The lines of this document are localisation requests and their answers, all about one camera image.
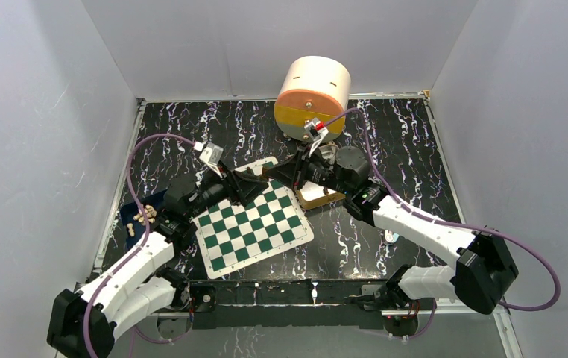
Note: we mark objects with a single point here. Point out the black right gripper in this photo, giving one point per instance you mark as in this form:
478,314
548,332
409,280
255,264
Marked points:
286,171

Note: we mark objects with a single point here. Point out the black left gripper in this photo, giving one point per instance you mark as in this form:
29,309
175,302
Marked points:
245,190

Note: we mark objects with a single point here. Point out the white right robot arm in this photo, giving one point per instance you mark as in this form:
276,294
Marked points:
477,266

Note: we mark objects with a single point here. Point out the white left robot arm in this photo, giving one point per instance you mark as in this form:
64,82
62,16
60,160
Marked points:
87,322

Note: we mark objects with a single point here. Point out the green white chess board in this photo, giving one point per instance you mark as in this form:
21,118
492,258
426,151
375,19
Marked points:
231,237

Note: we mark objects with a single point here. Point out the small white blue tag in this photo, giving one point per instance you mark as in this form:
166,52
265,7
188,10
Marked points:
391,238

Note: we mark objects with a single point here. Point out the blue tin tray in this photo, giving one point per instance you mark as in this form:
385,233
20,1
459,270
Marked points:
155,200

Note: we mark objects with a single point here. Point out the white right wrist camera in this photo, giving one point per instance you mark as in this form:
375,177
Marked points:
315,132

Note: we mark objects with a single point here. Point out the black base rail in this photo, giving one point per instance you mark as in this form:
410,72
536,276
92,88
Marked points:
284,301

